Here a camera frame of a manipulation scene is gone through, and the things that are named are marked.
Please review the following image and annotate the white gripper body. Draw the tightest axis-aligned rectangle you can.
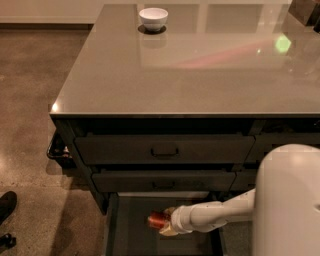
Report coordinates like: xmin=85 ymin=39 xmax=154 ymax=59
xmin=170 ymin=206 xmax=193 ymax=234

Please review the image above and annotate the red coke can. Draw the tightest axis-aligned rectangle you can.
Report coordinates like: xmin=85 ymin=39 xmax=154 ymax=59
xmin=148 ymin=211 xmax=170 ymax=230

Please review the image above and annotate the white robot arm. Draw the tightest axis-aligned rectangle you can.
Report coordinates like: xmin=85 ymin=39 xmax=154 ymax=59
xmin=160 ymin=144 xmax=320 ymax=256

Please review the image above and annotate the open bottom left drawer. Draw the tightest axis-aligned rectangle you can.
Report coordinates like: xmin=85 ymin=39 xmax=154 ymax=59
xmin=102 ymin=194 xmax=224 ymax=256

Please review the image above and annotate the middle left drawer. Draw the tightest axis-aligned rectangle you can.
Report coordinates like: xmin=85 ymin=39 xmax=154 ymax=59
xmin=92 ymin=170 xmax=235 ymax=192

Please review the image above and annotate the bottom right drawer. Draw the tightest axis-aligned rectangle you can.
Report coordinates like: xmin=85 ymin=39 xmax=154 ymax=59
xmin=223 ymin=193 xmax=248 ymax=210

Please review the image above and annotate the middle right drawer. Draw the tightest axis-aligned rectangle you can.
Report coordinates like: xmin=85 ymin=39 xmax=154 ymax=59
xmin=231 ymin=169 xmax=257 ymax=191

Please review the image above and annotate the top left drawer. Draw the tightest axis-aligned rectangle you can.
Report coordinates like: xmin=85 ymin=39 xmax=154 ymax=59
xmin=74 ymin=134 xmax=255 ymax=165

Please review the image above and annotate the dark grey drawer cabinet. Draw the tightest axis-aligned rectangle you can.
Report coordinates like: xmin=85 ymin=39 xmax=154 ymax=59
xmin=49 ymin=3 xmax=320 ymax=256

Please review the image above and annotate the top right drawer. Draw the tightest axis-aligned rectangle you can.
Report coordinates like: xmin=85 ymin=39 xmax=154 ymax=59
xmin=245 ymin=133 xmax=320 ymax=163

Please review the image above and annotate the black bin beside cabinet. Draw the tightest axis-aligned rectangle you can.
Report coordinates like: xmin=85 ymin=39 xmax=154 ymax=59
xmin=47 ymin=132 xmax=76 ymax=169

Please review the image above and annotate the black object on floor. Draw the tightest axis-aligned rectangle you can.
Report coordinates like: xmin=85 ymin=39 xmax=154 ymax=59
xmin=0 ymin=233 xmax=16 ymax=249

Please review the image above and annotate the black shoe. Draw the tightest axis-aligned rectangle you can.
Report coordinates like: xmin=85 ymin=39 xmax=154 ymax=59
xmin=0 ymin=191 xmax=17 ymax=225

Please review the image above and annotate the white ceramic bowl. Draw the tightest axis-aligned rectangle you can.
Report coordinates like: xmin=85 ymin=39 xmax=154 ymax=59
xmin=139 ymin=8 xmax=168 ymax=32

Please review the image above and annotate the dark box on counter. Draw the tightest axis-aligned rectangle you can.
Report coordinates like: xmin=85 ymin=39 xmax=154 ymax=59
xmin=289 ymin=0 xmax=320 ymax=33

